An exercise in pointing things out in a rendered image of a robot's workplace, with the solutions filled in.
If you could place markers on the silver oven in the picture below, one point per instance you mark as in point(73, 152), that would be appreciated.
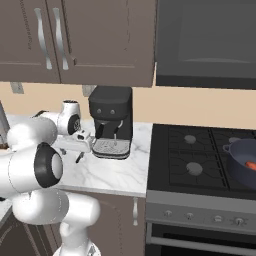
point(186, 230)

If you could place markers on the dark grey extractor hood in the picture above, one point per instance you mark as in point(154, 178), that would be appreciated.
point(206, 40)

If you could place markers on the silver oven knob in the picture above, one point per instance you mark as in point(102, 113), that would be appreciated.
point(238, 220)
point(189, 216)
point(168, 213)

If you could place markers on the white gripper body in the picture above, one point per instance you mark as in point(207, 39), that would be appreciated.
point(71, 144)

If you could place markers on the black coffee machine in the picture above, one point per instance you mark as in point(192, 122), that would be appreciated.
point(111, 113)

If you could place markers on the grey wall socket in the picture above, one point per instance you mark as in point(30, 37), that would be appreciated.
point(16, 88)
point(88, 90)

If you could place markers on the dark blue pot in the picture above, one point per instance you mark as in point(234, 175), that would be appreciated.
point(241, 176)

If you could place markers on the narrow brown wall cupboard door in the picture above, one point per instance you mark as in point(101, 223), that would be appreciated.
point(20, 40)

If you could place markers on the black gas hob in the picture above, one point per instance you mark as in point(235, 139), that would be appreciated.
point(186, 156)

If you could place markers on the brown base cupboard door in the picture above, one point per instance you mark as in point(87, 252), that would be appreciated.
point(116, 226)

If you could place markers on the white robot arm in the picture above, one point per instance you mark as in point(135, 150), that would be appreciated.
point(30, 166)

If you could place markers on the orange vegetable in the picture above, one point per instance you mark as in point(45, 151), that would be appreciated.
point(251, 165)

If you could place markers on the wide brown wall cupboard door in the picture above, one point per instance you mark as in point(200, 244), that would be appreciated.
point(106, 40)

